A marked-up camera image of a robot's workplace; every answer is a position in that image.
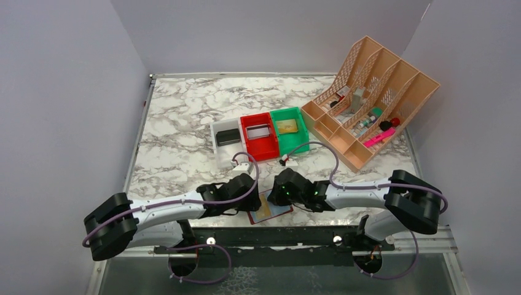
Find red leather card holder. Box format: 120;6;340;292
248;190;294;225

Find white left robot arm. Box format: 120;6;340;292
82;173;261;261

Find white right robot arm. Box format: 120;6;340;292
267;168;446;249

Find silver card in red bin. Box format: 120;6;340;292
246;124;271;140

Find gold card in green bin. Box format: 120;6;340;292
275;119;299;135

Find white plastic bin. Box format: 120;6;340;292
210;118;246;170

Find red plastic bin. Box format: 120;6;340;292
240;112;280;162

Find green plastic bin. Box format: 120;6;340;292
270;107;309;155

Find pink highlighter marker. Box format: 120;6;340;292
363;127;396;148

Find grey box in organizer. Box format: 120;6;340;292
348;86;365;114

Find green capped tube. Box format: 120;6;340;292
361;107;383;127

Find red black round item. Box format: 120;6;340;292
378;117;401;132

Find beige desk organizer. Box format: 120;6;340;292
301;36;440;172

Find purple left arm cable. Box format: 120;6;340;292
82;151;261;285

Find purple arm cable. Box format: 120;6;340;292
82;151;261;285
283;141;449;281

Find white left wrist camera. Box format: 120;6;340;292
232;162;255;177

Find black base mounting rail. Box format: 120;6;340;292
154;226;394;268

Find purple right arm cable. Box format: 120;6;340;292
283;141;449;281

